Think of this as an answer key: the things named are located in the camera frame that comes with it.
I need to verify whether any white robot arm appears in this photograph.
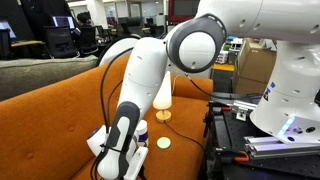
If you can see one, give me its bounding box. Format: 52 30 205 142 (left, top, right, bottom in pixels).
97 0 320 180

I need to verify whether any white and purple cup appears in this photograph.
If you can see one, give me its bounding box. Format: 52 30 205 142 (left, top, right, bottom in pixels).
136 120 149 147

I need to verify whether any white table lamp wooden base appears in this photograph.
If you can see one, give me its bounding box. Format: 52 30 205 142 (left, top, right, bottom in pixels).
153 71 172 122

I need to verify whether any light green round coaster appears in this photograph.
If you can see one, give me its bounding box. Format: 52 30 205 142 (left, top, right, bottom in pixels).
157 137 171 149

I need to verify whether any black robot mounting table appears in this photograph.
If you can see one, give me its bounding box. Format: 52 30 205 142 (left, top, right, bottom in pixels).
206 92 320 180

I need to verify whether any red framed monitor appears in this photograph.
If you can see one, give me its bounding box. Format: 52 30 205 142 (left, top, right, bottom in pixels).
168 0 200 22

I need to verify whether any orange black clamp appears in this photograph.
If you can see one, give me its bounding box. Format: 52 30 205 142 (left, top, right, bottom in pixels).
214 148 249 163

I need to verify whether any cardboard box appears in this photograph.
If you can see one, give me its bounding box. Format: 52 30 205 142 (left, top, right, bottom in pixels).
232 38 276 94

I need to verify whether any black office chair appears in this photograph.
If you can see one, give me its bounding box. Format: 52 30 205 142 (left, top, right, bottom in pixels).
44 26 80 59

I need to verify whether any orange fabric sofa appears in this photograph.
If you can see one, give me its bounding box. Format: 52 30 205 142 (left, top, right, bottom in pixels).
0 56 213 180

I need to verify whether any grey sofa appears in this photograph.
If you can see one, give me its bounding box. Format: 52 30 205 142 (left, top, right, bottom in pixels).
0 55 98 101

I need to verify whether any black lamp cable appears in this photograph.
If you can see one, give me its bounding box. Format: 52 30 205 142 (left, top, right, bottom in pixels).
163 120 206 151

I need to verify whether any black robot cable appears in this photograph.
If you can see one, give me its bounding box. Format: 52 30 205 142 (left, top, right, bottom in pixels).
89 46 135 180

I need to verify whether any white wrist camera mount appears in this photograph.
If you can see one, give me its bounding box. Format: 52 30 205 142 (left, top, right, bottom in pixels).
124 147 148 180

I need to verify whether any aluminium rail bracket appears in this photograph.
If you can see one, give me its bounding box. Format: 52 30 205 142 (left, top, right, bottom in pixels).
244 136 320 159

